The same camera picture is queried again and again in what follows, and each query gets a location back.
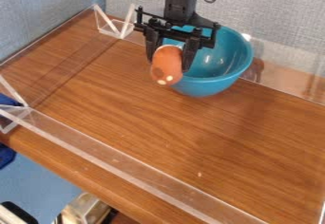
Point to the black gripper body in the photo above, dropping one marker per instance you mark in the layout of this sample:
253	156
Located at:
179	22

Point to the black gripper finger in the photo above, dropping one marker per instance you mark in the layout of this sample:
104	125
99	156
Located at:
190	49
151	36

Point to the brown and white toy mushroom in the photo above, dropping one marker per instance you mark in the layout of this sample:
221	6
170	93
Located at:
166	67

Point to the blue bowl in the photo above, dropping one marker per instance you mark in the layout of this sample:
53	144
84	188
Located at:
216	66

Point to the clear acrylic back barrier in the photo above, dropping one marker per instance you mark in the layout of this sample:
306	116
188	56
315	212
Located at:
287	69

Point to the clear acrylic barrier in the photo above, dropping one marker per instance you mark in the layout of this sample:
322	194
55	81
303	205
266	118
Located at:
287	69
151	180

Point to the clear acrylic front barrier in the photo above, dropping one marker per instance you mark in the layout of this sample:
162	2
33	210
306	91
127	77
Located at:
151	180

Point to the metallic object under table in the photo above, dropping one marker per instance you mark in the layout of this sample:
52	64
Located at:
84	210

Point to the black white object bottom left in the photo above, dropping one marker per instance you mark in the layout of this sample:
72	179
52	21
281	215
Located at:
13	215

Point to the clear acrylic corner bracket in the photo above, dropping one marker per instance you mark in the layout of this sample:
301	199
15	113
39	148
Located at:
15	111
111	26

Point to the clear acrylic left corner bracket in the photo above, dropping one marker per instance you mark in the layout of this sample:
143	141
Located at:
15	111

